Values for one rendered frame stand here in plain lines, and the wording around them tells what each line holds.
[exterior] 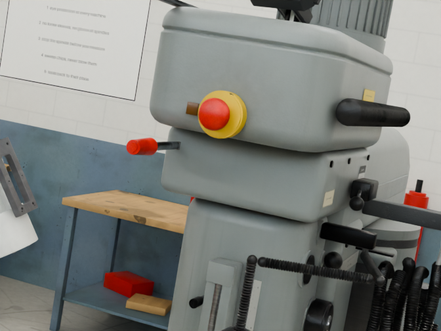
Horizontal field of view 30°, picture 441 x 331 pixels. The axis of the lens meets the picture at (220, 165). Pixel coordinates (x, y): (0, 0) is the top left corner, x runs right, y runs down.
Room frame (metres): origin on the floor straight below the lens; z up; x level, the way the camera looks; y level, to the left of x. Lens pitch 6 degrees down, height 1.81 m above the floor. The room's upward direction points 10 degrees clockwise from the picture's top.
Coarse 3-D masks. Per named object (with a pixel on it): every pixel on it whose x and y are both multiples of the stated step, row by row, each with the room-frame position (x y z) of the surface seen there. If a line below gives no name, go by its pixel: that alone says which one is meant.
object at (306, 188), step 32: (192, 160) 1.16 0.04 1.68; (224, 160) 1.15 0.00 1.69; (256, 160) 1.13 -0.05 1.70; (288, 160) 1.11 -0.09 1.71; (320, 160) 1.10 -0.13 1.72; (352, 160) 1.26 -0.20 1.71; (192, 192) 1.16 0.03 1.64; (224, 192) 1.14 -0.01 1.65; (256, 192) 1.13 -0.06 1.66; (288, 192) 1.11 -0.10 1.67; (320, 192) 1.10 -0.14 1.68
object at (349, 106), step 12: (336, 108) 1.03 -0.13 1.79; (348, 108) 1.03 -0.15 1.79; (360, 108) 1.02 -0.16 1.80; (372, 108) 1.09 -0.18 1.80; (384, 108) 1.19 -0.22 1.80; (396, 108) 1.32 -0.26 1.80; (348, 120) 1.02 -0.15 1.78; (360, 120) 1.03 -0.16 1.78; (372, 120) 1.10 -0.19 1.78; (384, 120) 1.19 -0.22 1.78; (396, 120) 1.30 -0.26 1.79; (408, 120) 1.42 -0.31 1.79
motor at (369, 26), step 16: (336, 0) 1.40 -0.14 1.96; (352, 0) 1.39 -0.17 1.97; (368, 0) 1.41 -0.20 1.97; (384, 0) 1.43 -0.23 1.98; (320, 16) 1.40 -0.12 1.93; (336, 16) 1.40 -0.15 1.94; (352, 16) 1.40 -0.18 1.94; (368, 16) 1.40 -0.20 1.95; (384, 16) 1.44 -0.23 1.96; (352, 32) 1.39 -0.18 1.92; (368, 32) 1.41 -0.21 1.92; (384, 32) 1.46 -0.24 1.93; (384, 48) 1.46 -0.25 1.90
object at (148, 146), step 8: (128, 144) 1.04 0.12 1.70; (136, 144) 1.04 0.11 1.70; (144, 144) 1.05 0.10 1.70; (152, 144) 1.07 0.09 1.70; (160, 144) 1.11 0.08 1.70; (168, 144) 1.13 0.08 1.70; (176, 144) 1.16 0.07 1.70; (136, 152) 1.04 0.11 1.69; (144, 152) 1.06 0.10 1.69; (152, 152) 1.08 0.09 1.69
